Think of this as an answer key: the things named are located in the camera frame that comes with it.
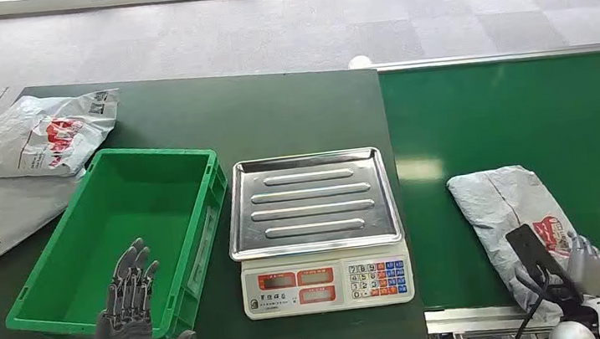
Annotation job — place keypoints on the grey plastic mailer package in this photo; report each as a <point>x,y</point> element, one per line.
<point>503,197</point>

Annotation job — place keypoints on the small white round knob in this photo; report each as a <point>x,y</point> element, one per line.
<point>360,61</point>

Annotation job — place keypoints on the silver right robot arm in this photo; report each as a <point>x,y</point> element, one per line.
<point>568,332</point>

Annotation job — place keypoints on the crumpled white red-print courier bag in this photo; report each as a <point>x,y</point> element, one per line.
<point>51,133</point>

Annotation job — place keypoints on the green plastic crate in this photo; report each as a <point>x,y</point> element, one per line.
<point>132,219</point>

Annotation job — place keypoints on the white electronic scale body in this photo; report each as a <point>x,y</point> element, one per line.
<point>323,285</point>

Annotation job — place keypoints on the flat white red-line courier bag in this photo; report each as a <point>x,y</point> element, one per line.
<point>3,210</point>

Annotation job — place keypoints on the green conveyor belt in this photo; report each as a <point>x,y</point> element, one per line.
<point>495,114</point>

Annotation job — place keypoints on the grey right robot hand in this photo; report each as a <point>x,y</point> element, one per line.
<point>592,274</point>

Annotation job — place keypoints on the dark green table board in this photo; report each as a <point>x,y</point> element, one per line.
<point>244,118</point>

